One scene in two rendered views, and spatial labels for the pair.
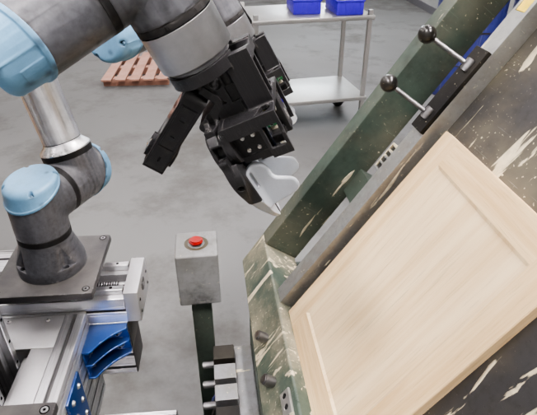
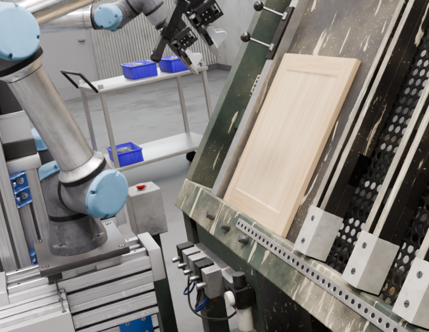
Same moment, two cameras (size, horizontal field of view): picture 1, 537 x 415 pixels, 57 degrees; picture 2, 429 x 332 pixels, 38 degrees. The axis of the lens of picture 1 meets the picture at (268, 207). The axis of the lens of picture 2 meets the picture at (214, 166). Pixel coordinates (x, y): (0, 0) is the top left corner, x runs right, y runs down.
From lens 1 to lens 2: 1.25 m
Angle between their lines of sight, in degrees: 20
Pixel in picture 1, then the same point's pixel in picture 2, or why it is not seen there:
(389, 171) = (260, 86)
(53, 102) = not seen: hidden behind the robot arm
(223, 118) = (193, 8)
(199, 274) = (150, 207)
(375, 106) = (239, 64)
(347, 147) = (229, 95)
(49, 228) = not seen: hidden behind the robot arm
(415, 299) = (295, 128)
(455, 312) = (315, 116)
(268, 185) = (214, 37)
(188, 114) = (181, 8)
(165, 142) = (172, 23)
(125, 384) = not seen: outside the picture
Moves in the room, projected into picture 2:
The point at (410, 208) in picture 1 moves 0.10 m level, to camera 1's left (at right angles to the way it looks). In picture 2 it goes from (278, 97) to (251, 102)
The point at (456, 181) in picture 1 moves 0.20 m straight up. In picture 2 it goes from (297, 69) to (290, 8)
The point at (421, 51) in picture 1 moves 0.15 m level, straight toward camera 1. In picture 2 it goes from (258, 25) to (259, 27)
